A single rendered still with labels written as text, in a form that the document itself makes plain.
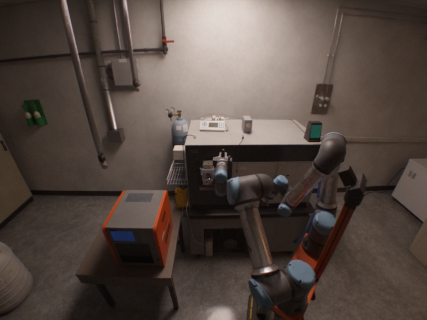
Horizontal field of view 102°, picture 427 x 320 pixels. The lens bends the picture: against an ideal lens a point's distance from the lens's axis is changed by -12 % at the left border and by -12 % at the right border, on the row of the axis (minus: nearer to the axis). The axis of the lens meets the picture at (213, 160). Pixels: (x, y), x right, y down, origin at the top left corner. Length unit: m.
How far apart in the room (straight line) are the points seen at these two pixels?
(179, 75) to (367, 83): 2.52
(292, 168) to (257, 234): 1.11
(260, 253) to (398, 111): 3.37
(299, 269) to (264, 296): 0.18
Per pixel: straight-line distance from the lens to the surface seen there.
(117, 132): 2.92
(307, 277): 0.93
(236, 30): 2.64
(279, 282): 0.89
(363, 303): 2.72
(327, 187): 1.19
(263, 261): 0.87
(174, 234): 1.86
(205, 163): 1.64
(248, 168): 1.75
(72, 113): 3.29
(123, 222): 1.46
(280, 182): 1.23
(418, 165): 4.03
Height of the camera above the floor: 2.10
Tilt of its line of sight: 29 degrees down
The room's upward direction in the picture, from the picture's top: straight up
